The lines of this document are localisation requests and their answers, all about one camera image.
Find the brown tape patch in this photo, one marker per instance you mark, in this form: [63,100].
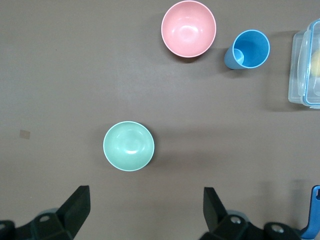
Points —
[25,134]

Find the green bowl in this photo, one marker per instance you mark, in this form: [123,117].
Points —
[128,147]

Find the pink bowl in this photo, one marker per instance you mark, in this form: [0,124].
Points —
[188,28]

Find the clear container blue-rimmed lid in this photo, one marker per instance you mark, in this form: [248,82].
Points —
[298,75]

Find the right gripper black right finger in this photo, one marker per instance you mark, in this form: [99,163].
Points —
[215,215]

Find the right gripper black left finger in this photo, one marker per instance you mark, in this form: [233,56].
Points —
[75,210]

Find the yellow food in container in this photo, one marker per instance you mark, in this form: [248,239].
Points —
[317,62]

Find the blue plastic cup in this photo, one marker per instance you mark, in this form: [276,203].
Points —
[252,47]

